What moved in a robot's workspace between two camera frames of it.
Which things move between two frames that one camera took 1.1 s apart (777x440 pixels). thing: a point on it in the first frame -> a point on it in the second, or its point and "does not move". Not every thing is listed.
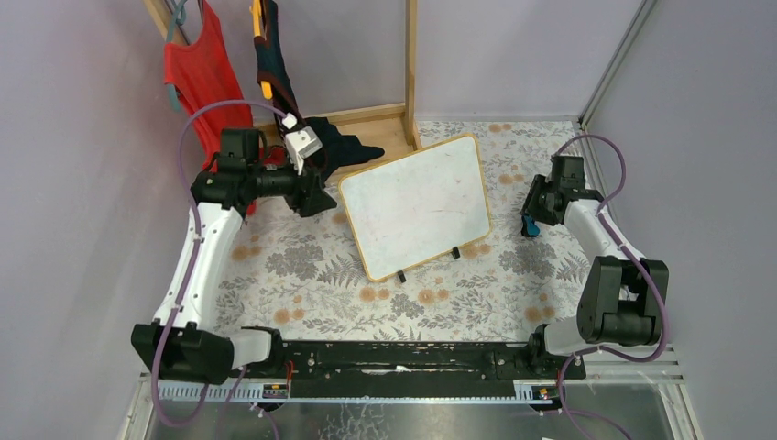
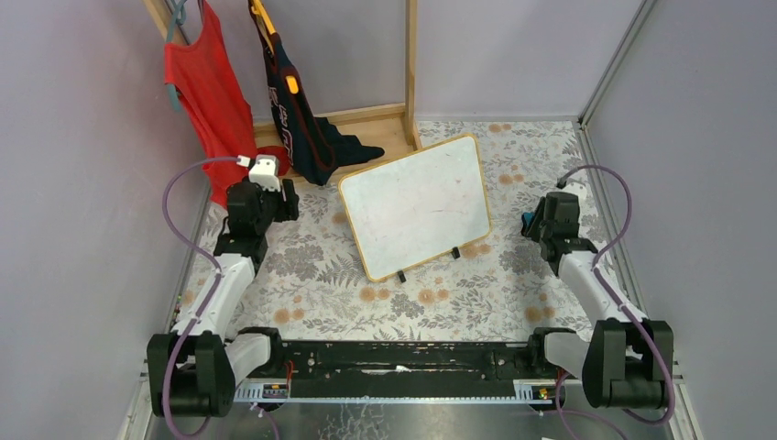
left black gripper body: [309, 193] -> [287, 202]
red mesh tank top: [201, 70] does not move
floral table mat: [297, 275] does not move
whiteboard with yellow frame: [417, 207] does not move
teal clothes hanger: [179, 17] does not move
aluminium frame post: [643, 10] does not move
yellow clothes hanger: [256, 9] -> [259, 7]
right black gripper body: [535, 203] -> [535, 225]
